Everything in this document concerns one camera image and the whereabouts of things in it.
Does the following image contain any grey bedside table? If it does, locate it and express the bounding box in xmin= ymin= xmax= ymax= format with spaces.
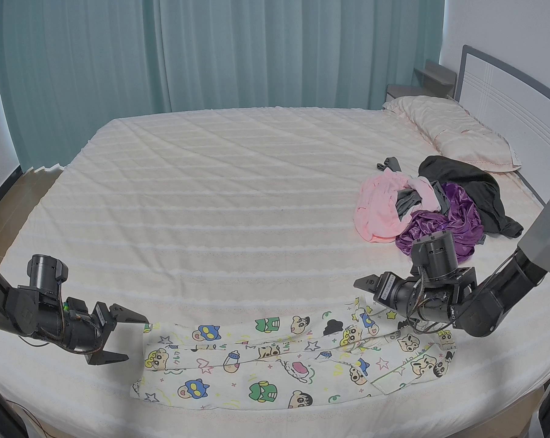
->
xmin=387 ymin=60 xmax=457 ymax=101

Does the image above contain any pink garment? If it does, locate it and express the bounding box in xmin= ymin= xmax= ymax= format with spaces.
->
xmin=353 ymin=172 xmax=440 ymax=244

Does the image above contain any grey garment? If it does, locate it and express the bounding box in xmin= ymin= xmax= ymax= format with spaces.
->
xmin=377 ymin=155 xmax=451 ymax=222

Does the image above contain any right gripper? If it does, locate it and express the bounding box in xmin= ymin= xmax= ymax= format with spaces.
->
xmin=353 ymin=272 xmax=422 ymax=319

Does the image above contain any white printed pyjama top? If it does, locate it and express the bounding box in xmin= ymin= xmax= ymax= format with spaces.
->
xmin=130 ymin=297 xmax=458 ymax=410

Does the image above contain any black garment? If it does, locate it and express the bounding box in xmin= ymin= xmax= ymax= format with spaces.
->
xmin=419 ymin=155 xmax=524 ymax=239

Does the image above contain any purple satin garment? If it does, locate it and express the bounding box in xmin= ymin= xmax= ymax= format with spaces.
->
xmin=396 ymin=182 xmax=485 ymax=266

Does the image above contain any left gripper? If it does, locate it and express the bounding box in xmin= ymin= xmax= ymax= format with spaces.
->
xmin=64 ymin=303 xmax=149 ymax=365

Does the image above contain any black cable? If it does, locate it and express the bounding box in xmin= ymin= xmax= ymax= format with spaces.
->
xmin=5 ymin=400 xmax=45 ymax=438

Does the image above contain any bed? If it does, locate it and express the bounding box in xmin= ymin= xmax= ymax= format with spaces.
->
xmin=0 ymin=44 xmax=550 ymax=438

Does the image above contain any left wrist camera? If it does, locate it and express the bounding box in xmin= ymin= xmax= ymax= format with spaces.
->
xmin=65 ymin=297 xmax=93 ymax=323

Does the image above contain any pale pink pillow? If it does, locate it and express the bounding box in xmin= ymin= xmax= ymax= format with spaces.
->
xmin=384 ymin=95 xmax=522 ymax=172

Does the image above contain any blue-green curtain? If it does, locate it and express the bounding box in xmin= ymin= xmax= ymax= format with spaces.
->
xmin=154 ymin=0 xmax=447 ymax=110
xmin=0 ymin=0 xmax=173 ymax=172

